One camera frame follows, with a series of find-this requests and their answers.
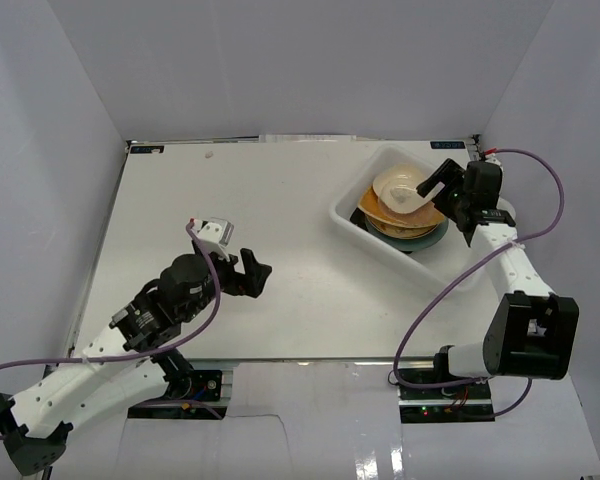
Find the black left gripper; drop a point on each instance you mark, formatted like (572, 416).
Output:
(237, 278)

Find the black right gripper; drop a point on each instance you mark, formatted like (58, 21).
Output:
(447, 174)

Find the panda square dish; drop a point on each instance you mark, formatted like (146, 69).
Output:
(396, 189)

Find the teal round plate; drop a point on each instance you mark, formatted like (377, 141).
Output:
(412, 244)

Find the beige bird motif plate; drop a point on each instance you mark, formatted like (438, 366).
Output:
(409, 225)

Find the woven bamboo triangular tray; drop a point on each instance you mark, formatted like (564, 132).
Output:
(369, 205)

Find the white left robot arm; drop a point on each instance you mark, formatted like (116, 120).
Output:
(127, 363)

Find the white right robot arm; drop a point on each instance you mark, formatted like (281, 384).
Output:
(533, 329)

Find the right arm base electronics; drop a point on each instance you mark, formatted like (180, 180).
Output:
(467, 403)

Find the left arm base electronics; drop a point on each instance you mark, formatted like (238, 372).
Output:
(199, 398)

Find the white plastic bin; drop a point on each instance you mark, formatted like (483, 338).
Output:
(432, 268)

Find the right blue table label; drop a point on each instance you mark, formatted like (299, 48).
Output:
(447, 145)

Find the blue table label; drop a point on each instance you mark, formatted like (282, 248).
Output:
(447, 145)
(146, 149)

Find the white paper sheet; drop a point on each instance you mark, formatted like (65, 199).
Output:
(306, 138)

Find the left blue table label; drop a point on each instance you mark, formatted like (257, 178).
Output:
(146, 149)

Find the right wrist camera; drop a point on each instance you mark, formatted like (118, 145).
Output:
(490, 156)

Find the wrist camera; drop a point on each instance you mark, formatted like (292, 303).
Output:
(215, 235)
(490, 156)

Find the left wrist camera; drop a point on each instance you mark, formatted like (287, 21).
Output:
(215, 235)

